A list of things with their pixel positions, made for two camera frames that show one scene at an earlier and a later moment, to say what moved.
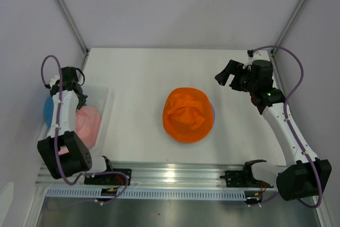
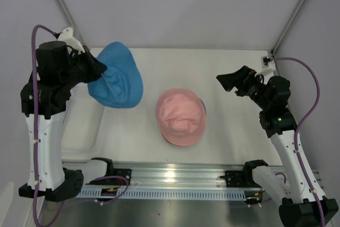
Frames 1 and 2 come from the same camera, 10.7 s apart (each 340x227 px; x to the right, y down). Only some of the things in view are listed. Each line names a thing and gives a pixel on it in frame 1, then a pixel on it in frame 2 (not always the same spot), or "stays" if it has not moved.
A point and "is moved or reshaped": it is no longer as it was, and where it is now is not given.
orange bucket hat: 187,114 → 168,140
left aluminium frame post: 68,15 stays
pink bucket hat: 87,124 → 180,117
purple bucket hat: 214,114 → 204,104
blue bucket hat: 48,111 is moved or reshaped
